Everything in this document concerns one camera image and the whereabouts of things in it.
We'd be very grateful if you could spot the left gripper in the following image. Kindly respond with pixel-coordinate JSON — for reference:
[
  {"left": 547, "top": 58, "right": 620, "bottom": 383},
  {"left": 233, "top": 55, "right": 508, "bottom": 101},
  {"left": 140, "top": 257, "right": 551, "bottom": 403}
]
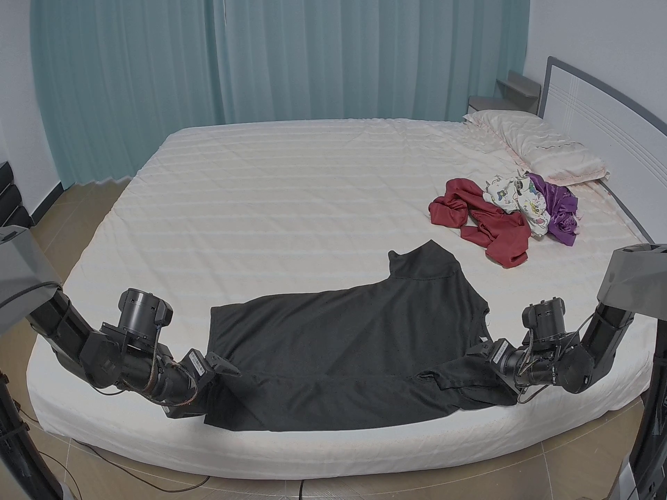
[{"left": 156, "top": 349, "right": 214, "bottom": 410}]

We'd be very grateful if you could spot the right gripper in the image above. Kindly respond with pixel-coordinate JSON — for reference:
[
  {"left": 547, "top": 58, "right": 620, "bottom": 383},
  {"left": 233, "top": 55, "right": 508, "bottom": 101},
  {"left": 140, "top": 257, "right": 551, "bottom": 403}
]
[{"left": 487, "top": 337, "right": 527, "bottom": 386}]

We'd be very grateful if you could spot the black T-shirt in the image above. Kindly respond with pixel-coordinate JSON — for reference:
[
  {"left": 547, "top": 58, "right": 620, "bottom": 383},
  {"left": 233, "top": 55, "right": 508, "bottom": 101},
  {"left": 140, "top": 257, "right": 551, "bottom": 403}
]
[{"left": 203, "top": 239, "right": 532, "bottom": 432}]

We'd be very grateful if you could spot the red garment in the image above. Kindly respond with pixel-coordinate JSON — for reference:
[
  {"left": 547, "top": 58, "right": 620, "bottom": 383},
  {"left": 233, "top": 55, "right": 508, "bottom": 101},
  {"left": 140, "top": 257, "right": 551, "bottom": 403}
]
[{"left": 429, "top": 177, "right": 531, "bottom": 269}]

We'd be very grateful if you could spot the purple garment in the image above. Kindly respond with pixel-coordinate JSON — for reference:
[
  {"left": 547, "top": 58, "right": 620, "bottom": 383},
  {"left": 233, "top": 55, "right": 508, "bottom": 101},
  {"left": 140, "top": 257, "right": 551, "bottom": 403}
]
[{"left": 526, "top": 172, "right": 580, "bottom": 246}]

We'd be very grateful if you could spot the white printed garment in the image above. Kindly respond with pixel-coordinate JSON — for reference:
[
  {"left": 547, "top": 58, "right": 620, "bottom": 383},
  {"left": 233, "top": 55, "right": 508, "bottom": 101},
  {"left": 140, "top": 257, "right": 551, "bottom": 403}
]
[{"left": 482, "top": 173, "right": 552, "bottom": 238}]

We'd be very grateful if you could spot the cream pillow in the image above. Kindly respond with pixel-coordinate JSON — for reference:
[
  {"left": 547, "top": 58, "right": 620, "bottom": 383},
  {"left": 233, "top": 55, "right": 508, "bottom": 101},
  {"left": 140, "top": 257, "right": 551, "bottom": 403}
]
[{"left": 463, "top": 110, "right": 610, "bottom": 186}]

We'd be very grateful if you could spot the black chest of drawers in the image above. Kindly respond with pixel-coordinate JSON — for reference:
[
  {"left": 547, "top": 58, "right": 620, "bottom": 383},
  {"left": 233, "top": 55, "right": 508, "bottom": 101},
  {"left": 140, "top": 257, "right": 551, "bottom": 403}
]
[{"left": 0, "top": 162, "right": 31, "bottom": 228}]

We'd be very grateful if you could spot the grey bedside table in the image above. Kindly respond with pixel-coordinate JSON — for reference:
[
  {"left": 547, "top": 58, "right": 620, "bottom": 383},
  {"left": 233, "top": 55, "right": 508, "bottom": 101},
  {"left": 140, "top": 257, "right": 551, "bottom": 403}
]
[{"left": 468, "top": 70, "right": 542, "bottom": 116}]

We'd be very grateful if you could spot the blue-green curtain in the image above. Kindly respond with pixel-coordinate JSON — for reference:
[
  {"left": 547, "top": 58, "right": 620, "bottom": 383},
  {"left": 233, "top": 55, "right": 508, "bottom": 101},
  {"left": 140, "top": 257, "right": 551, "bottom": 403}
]
[
  {"left": 211, "top": 0, "right": 529, "bottom": 124},
  {"left": 31, "top": 0, "right": 227, "bottom": 186}
]

